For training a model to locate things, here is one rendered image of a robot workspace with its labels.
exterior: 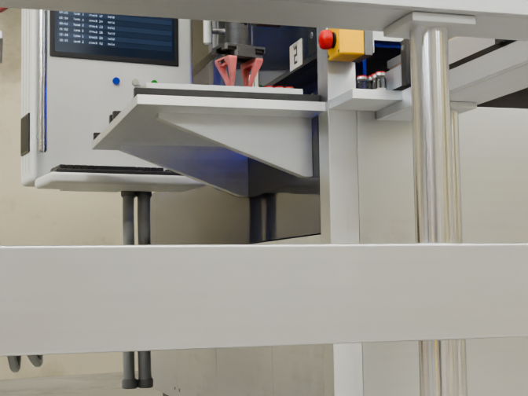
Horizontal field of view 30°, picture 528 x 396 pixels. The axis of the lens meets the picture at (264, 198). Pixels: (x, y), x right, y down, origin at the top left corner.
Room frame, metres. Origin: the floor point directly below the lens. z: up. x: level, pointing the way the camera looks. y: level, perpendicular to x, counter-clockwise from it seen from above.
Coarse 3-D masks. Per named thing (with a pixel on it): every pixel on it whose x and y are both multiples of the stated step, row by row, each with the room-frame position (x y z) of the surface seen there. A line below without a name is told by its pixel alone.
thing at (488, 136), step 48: (384, 144) 2.08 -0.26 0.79; (480, 144) 2.15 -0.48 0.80; (384, 192) 2.08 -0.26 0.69; (480, 192) 2.15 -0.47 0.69; (288, 240) 2.30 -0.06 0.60; (384, 240) 2.08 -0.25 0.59; (480, 240) 2.15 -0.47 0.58; (192, 384) 3.26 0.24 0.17; (240, 384) 2.71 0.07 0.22; (288, 384) 2.32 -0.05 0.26; (384, 384) 2.08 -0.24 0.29; (480, 384) 2.14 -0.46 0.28
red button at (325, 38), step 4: (320, 32) 1.99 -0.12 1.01; (324, 32) 1.97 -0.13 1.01; (328, 32) 1.97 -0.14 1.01; (320, 36) 1.98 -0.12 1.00; (324, 36) 1.96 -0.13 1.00; (328, 36) 1.96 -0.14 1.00; (332, 36) 1.97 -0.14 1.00; (320, 40) 1.98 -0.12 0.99; (324, 40) 1.97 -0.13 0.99; (328, 40) 1.97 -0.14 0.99; (332, 40) 1.97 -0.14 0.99; (320, 44) 1.98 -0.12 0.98; (324, 44) 1.97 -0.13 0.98; (328, 44) 1.97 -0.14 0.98; (324, 48) 1.98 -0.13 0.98; (328, 48) 1.98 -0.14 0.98
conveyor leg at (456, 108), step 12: (456, 108) 1.88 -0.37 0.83; (468, 108) 1.88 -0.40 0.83; (456, 120) 1.89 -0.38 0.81; (456, 132) 1.89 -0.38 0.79; (456, 144) 1.89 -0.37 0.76; (456, 156) 1.89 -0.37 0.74; (456, 168) 1.89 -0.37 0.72; (456, 180) 1.89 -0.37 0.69; (456, 192) 1.89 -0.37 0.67; (456, 204) 1.89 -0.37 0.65; (456, 216) 1.89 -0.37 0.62; (456, 228) 1.89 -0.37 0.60; (456, 240) 1.88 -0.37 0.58
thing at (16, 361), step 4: (8, 356) 1.15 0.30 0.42; (12, 356) 1.15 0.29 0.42; (16, 356) 1.17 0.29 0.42; (20, 356) 1.18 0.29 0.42; (28, 356) 1.15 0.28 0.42; (32, 356) 1.16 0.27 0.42; (36, 356) 1.16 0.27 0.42; (40, 356) 1.18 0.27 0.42; (8, 360) 1.15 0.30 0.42; (12, 360) 1.15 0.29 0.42; (16, 360) 1.16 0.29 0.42; (20, 360) 1.18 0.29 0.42; (32, 360) 1.16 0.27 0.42; (36, 360) 1.17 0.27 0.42; (40, 360) 1.18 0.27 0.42; (12, 364) 1.16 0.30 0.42; (16, 364) 1.16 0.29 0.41; (32, 364) 1.17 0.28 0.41; (36, 364) 1.17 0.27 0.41; (40, 364) 1.18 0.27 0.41; (12, 368) 1.16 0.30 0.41; (16, 368) 1.17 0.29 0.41
